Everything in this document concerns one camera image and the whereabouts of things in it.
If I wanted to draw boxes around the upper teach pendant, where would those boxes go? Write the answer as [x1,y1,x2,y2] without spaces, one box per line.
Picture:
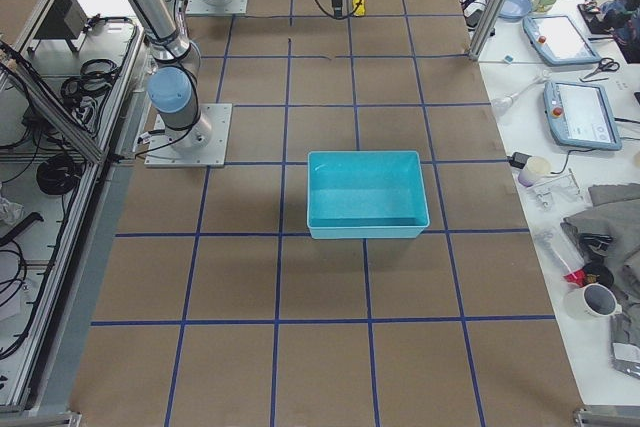
[522,15,601,66]

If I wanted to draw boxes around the yellow toy beetle car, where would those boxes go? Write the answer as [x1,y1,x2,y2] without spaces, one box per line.
[351,0,366,17]

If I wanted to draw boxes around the white mug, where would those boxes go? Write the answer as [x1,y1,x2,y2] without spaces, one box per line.
[563,284,622,320]

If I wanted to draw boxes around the teach pendant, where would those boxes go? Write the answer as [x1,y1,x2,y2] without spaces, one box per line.
[543,81,622,151]
[522,15,601,66]

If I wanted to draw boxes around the lower teach pendant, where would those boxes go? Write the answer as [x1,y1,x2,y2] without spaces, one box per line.
[543,81,622,151]

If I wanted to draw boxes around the black cable coil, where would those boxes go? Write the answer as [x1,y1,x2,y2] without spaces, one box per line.
[36,151,84,196]

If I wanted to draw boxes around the black handled scissors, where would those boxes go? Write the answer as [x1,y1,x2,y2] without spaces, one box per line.
[580,57,620,82]

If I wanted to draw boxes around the purple white cup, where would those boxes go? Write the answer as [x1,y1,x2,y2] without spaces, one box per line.
[517,156,551,187]

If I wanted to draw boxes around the grey foil pouch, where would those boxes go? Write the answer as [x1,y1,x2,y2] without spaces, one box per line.
[611,314,639,380]

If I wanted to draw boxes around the grey cloth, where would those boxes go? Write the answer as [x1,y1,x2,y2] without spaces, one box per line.
[561,183,639,309]

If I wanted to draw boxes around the teal plastic bin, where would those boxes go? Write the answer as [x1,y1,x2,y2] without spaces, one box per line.
[307,151,430,240]

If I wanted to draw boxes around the black power adapter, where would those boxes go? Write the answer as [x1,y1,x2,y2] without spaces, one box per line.
[507,152,531,169]

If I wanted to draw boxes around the blue plastic bowl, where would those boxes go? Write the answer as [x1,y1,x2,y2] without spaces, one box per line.
[499,0,532,21]

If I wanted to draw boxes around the red black small container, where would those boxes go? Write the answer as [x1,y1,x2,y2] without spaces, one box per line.
[564,261,614,288]

